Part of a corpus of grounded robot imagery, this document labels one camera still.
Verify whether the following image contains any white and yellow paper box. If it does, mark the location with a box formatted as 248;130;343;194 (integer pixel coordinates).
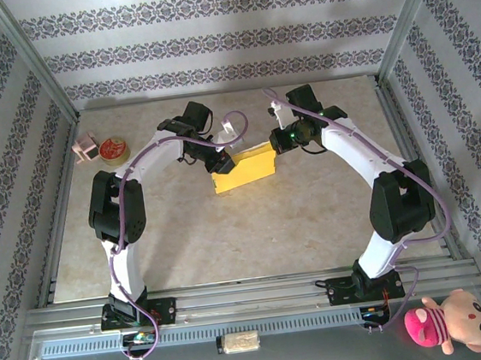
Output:
206;140;282;200

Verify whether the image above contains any red round tin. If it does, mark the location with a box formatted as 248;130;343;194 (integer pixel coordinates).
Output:
97;133;133;167

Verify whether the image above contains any small pink toy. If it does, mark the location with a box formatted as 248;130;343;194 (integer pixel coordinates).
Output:
68;132;102;166

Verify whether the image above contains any small circuit board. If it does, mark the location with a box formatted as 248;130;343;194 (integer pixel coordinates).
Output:
121;329;157;348
360;303;390;322

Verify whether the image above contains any grey metal shelf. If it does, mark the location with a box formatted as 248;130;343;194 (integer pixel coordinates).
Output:
9;283;481;360

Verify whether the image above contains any beige and pink plush toy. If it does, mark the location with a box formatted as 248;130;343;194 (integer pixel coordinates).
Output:
401;286;481;360

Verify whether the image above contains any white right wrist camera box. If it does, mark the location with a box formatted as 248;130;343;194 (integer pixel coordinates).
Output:
268;98;294;128

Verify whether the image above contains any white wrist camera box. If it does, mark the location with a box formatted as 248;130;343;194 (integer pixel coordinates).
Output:
268;98;294;128
211;120;239;150

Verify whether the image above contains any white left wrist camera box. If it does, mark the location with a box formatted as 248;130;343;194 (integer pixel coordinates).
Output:
211;120;239;150

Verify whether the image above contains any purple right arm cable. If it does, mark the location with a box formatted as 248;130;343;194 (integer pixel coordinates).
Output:
261;70;463;344

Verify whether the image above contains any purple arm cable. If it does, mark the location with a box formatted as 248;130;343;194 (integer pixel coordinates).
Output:
261;70;463;344
93;109;274;360

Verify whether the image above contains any aluminium side rail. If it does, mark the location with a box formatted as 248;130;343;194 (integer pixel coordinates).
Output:
17;113;100;309
371;68;466;268

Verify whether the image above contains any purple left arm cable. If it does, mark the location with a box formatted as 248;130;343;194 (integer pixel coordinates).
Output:
93;109;274;360

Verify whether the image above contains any aluminium front rail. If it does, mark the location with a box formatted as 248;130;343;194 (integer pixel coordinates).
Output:
20;251;481;344

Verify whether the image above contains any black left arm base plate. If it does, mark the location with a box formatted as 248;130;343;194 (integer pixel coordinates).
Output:
98;295;180;333

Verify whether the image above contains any aluminium frame post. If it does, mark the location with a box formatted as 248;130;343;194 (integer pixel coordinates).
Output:
369;0;460;86
0;0;81;129

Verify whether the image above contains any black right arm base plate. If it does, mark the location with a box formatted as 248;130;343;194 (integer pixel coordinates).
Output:
324;269;407;308

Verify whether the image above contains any grey slotted cable duct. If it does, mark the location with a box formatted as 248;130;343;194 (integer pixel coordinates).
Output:
38;304;394;360

